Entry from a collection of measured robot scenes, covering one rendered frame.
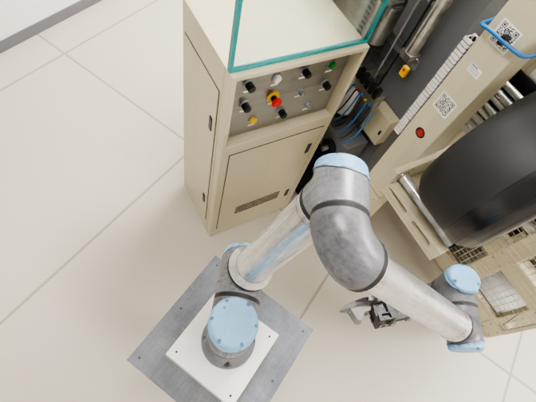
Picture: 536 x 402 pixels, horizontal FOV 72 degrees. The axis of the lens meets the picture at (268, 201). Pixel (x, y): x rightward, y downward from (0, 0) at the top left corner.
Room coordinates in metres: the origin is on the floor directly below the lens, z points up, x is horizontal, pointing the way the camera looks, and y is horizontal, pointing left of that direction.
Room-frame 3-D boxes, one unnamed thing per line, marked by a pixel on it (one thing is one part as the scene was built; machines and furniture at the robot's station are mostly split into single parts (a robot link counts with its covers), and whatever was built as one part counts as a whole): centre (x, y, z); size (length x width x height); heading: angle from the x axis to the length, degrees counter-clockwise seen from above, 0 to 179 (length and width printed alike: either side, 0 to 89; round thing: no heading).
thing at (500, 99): (1.47, -0.79, 1.05); 0.20 x 0.15 x 0.30; 48
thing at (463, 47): (1.24, -0.42, 1.19); 0.05 x 0.04 x 0.48; 138
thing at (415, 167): (1.17, -0.57, 0.90); 0.40 x 0.03 x 0.10; 138
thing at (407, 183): (0.94, -0.61, 0.90); 0.35 x 0.05 x 0.05; 48
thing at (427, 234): (0.94, -0.61, 0.84); 0.36 x 0.09 x 0.06; 48
